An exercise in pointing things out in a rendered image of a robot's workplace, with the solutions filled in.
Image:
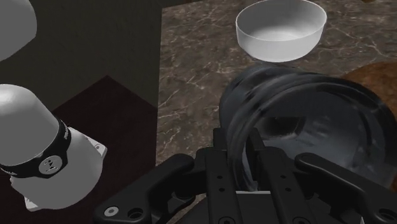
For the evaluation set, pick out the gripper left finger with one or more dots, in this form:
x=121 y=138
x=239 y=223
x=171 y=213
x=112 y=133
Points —
x=217 y=173

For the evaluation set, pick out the brown round object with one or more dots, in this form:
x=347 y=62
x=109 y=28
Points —
x=380 y=77

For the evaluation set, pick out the dark clear glass jar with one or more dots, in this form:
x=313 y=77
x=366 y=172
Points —
x=325 y=102

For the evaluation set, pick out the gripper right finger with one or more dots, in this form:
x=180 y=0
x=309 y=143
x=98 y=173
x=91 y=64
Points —
x=279 y=167

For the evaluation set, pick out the white bowl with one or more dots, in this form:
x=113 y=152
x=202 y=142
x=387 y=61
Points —
x=279 y=34

